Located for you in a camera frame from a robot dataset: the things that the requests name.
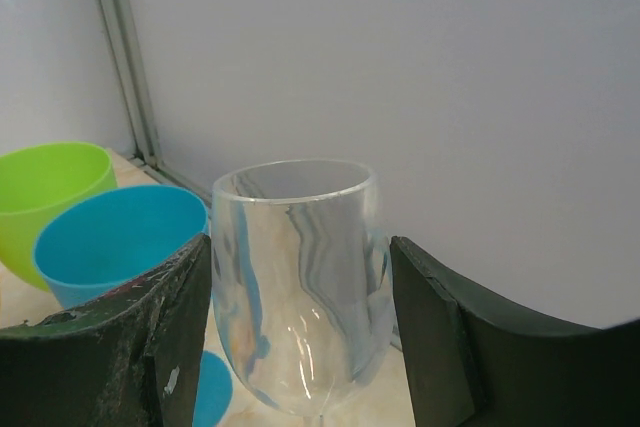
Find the clear wine glass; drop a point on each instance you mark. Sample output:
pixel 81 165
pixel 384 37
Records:
pixel 301 281

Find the green wine glass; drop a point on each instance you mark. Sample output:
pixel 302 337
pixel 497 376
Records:
pixel 37 184

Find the blue wine glass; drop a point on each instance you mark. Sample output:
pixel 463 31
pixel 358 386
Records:
pixel 108 240

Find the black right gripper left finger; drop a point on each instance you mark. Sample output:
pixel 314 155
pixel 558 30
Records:
pixel 130 357

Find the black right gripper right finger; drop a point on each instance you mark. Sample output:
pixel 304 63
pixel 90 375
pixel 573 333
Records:
pixel 475 358

